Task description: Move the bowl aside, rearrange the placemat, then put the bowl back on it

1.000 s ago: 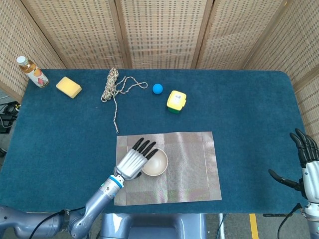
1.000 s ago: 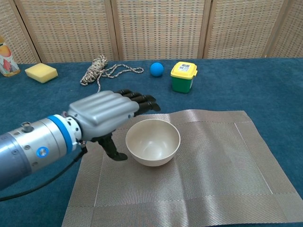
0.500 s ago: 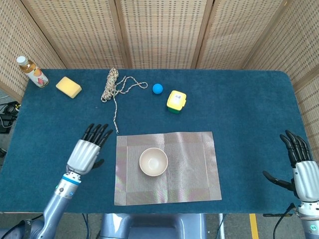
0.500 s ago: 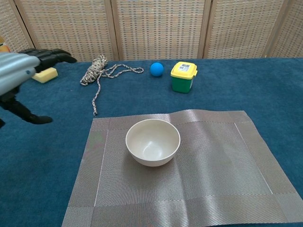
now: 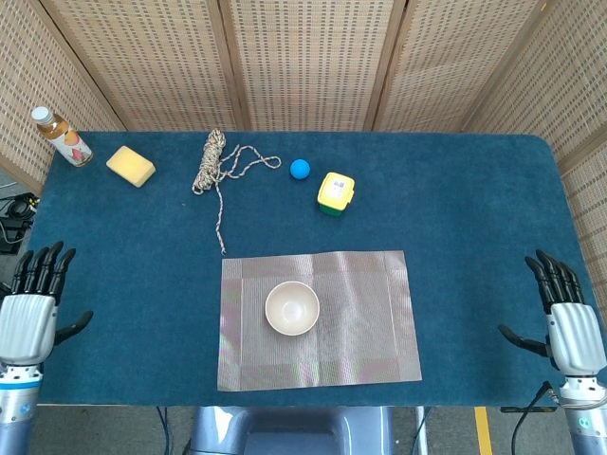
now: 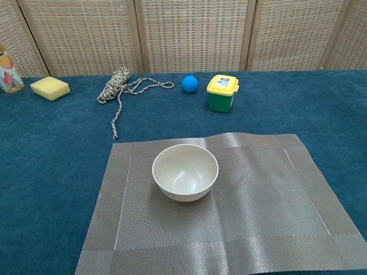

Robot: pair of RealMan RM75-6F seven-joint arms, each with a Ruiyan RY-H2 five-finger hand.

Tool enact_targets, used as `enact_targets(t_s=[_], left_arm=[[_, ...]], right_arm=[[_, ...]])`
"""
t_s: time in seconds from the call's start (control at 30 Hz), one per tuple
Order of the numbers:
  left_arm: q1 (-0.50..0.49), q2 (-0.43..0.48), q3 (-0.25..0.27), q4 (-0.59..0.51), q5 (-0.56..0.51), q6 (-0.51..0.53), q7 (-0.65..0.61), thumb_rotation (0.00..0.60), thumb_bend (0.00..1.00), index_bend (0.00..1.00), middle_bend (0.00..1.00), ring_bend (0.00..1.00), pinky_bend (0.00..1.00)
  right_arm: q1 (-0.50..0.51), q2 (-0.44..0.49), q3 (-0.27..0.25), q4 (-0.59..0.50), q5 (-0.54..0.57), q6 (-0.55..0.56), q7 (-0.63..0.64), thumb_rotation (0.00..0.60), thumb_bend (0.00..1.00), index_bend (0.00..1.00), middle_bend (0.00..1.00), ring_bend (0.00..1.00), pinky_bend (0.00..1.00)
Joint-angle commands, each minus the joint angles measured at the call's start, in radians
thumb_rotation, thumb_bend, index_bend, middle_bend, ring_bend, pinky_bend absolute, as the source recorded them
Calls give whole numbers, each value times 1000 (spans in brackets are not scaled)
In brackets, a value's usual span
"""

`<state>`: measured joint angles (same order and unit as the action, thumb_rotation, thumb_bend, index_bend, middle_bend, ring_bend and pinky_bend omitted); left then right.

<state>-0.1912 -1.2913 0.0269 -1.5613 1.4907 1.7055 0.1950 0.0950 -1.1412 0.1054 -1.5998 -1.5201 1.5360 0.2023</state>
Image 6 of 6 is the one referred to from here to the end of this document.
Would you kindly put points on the blue ball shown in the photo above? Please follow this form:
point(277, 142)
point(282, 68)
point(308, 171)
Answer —
point(189, 84)

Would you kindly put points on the brown woven placemat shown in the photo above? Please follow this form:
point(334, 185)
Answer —
point(258, 200)

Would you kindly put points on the blue felt table cover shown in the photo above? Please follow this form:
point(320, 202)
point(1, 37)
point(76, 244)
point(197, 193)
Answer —
point(301, 114)

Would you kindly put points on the woven bamboo screen panel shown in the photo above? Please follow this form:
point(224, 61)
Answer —
point(292, 37)
point(17, 37)
point(195, 37)
point(352, 43)
point(83, 37)

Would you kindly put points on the green container with yellow lid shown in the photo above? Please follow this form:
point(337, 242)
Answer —
point(220, 97)

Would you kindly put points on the white bowl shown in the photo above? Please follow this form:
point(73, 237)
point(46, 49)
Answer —
point(185, 174)

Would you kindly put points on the yellow sponge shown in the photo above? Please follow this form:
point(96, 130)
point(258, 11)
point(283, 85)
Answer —
point(48, 87)

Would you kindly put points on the juice bottle with white cap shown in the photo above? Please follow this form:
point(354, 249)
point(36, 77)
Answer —
point(8, 74)

